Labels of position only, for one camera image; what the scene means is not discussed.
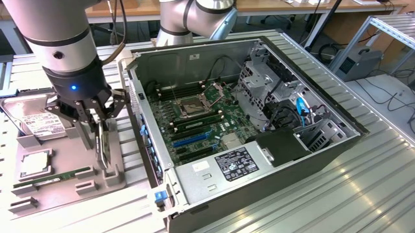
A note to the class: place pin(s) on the open metal socket cover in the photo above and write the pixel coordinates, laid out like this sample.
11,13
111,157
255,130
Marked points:
213,93

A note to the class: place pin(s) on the blue plastic case latch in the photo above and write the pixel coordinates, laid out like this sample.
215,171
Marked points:
161,196

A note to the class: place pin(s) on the silver power supply unit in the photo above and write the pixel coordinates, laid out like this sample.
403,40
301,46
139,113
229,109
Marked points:
201,187

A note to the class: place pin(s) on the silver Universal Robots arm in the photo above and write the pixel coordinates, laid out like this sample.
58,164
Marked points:
55,31

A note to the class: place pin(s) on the silver metal drive cage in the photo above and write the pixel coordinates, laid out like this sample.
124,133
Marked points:
257,80

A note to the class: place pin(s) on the silver vented disk bay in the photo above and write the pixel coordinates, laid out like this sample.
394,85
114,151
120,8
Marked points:
319,140

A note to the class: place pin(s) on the long black expansion slot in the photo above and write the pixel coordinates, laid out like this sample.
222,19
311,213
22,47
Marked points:
197,151
190,135
198,156

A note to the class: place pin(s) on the black office chair base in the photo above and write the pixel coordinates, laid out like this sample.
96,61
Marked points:
285,19

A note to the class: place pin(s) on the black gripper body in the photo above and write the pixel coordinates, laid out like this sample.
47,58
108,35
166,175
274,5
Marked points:
78,80

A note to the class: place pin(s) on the silver hard disk drive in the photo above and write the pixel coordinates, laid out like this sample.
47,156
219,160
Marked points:
19,109

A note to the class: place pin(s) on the black plastic cover box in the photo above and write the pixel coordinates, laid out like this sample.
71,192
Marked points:
282,148

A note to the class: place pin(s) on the green motherboard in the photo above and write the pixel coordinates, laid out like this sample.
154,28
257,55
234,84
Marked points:
234,114

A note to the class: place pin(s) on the aluminium slat side table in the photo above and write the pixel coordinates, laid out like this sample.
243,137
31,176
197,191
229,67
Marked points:
389,24

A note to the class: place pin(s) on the green RAM stick with label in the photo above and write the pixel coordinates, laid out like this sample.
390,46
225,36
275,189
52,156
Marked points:
194,125

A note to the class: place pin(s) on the black RAM slot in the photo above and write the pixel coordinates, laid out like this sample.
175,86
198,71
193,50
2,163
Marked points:
194,117
197,120
179,89
178,86
183,94

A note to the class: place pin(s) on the white label sticker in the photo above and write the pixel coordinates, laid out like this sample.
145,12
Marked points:
194,56

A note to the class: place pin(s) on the blue expansion slot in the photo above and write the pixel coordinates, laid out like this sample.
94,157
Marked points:
191,141

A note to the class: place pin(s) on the CPU socket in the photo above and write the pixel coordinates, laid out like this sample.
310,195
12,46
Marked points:
190,106

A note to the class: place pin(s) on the thin socket locking lever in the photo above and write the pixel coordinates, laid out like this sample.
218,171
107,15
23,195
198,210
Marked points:
174,92

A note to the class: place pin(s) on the black open PC case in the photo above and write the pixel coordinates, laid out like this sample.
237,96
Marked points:
291,189

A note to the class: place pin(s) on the graphics card with silver bracket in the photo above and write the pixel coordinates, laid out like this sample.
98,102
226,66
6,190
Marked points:
103,145

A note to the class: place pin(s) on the grey parts rack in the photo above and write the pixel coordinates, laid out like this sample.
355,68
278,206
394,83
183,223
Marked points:
64,157

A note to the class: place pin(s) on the silver CPU chip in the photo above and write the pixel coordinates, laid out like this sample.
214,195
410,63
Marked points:
34,163

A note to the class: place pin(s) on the silver chipset heatsink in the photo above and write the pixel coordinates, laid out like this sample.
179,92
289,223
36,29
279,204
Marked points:
231,142

